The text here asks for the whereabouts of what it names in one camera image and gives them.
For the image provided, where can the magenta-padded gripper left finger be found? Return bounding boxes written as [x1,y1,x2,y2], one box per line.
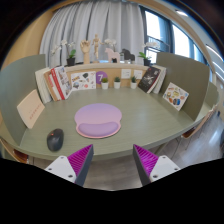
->
[44,143,95,187]

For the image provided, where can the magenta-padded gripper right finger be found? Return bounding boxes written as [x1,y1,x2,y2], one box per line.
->
[132,143,181,187]

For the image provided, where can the black computer mouse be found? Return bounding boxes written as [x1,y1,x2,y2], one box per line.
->
[46,128,65,153]

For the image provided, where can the purple mouse pad with wrist rest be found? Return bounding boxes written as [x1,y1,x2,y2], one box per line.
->
[74,102,123,139]

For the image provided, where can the beige book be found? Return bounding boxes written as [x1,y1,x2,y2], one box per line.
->
[16,88,46,130]

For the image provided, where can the colourful picture card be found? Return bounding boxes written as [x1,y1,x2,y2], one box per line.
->
[162,82,190,112]

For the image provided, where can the red-spined book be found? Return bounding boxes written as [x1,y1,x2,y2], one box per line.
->
[49,67,66,101]

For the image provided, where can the kraft brown book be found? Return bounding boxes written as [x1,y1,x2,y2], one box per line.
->
[43,69,61,102]

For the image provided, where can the magazine with photo cover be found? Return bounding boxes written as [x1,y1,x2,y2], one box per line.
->
[53,65,73,100]

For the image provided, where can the small potted succulent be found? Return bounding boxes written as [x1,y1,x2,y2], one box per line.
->
[113,76,122,90]
[130,76,138,90]
[100,77,110,90]

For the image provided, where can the white sticker sheet card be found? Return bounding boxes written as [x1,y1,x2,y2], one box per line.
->
[70,70,97,91]

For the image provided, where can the black cover book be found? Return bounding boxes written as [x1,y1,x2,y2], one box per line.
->
[137,66,162,94]

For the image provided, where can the green felt desk partition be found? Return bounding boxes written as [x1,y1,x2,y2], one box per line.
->
[0,53,48,146]
[155,51,211,122]

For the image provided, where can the round purple number sign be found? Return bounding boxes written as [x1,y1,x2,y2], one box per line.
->
[95,70,109,85]

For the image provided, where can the white orchid in black pot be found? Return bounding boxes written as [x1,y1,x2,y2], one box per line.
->
[50,39,78,67]
[137,40,161,67]

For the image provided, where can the black horse figurine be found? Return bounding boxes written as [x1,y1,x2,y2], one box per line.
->
[120,48,136,64]

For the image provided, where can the wooden hand model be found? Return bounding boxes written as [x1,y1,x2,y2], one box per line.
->
[79,39,92,65]

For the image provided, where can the pink horse figurine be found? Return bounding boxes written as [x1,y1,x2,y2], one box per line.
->
[104,47,121,64]

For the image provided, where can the wooden mannequin figure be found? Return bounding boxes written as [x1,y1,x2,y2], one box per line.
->
[91,33,105,63]

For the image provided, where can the small white orchid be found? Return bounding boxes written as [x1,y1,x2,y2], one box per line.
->
[103,38,119,64]

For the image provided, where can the white wall socket plate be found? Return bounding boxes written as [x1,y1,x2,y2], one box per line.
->
[120,68,132,80]
[133,69,144,80]

